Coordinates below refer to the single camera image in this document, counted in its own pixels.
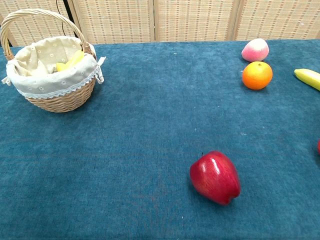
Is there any orange fruit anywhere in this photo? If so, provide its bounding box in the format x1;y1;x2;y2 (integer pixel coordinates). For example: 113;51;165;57
241;61;274;91

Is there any wicker basket with cream liner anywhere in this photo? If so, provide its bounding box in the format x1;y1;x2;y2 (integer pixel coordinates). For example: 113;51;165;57
0;8;106;113

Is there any yellow banana in basket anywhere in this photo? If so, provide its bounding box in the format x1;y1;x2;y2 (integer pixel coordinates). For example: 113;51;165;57
64;49;85;69

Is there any teal table cloth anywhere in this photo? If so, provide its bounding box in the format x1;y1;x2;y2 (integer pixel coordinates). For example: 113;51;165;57
0;39;320;240

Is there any dark red apple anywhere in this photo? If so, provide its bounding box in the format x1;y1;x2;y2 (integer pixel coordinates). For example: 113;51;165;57
189;150;242;206

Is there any bamboo folding screen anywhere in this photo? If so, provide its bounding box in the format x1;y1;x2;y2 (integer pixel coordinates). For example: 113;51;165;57
0;0;320;47

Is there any pink peach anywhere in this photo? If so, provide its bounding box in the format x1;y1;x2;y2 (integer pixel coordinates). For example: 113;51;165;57
241;38;270;63

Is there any black stand pole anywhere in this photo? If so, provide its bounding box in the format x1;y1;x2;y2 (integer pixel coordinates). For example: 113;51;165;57
62;0;81;29

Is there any thin black hanging cable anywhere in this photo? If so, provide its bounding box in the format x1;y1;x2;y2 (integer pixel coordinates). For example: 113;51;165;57
55;0;68;37

